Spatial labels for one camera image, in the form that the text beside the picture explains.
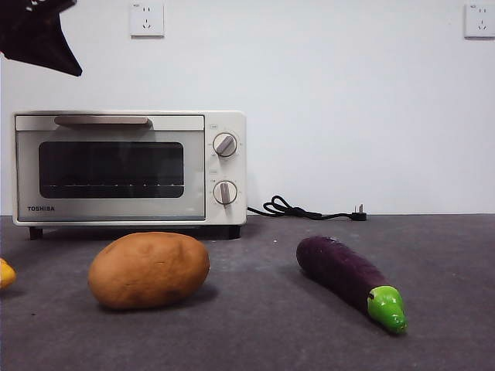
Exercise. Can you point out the yellow vegetable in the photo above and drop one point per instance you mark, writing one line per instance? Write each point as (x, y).
(6, 274)

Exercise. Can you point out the white wall socket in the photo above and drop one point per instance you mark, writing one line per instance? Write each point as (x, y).
(147, 20)
(480, 20)

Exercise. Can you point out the purple eggplant with green stem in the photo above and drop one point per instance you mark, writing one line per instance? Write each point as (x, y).
(336, 266)

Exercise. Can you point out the white Toshiba toaster oven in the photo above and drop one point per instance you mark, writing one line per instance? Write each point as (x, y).
(232, 169)

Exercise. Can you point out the brown potato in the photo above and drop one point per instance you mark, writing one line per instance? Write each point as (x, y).
(149, 270)

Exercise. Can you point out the oven temperature knob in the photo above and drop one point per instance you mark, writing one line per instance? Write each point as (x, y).
(224, 144)

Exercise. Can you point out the oven timer knob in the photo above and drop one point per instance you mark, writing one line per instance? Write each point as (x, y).
(225, 192)

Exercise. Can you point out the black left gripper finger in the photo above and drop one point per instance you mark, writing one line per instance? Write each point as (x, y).
(42, 46)
(42, 9)

